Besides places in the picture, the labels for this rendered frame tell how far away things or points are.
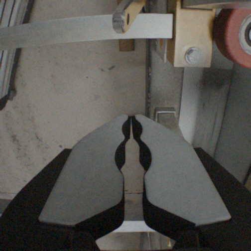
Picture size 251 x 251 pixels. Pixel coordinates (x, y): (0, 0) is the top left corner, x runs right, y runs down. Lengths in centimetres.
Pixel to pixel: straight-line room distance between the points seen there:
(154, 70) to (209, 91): 20
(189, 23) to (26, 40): 21
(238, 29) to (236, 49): 2
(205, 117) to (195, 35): 38
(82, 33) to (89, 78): 94
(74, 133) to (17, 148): 50
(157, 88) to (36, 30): 28
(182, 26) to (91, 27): 11
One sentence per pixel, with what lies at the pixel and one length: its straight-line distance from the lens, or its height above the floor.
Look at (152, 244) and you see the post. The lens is 79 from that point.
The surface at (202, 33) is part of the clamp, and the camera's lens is 26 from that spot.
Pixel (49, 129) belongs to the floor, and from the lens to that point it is 142.
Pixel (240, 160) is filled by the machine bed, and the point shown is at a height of 76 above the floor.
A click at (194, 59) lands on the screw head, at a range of 25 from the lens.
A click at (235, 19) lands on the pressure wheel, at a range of 24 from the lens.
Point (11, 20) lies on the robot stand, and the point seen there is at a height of 23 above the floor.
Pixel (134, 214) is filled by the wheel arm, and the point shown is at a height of 95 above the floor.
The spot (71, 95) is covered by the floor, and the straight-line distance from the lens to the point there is 125.
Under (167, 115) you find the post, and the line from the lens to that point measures 44.
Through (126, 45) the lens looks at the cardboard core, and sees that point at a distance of 105.
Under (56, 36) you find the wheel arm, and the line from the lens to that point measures 27.
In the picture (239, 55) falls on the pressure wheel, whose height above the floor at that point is 91.
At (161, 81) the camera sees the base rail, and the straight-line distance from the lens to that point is 44.
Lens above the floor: 112
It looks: 59 degrees down
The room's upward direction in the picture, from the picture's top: 178 degrees counter-clockwise
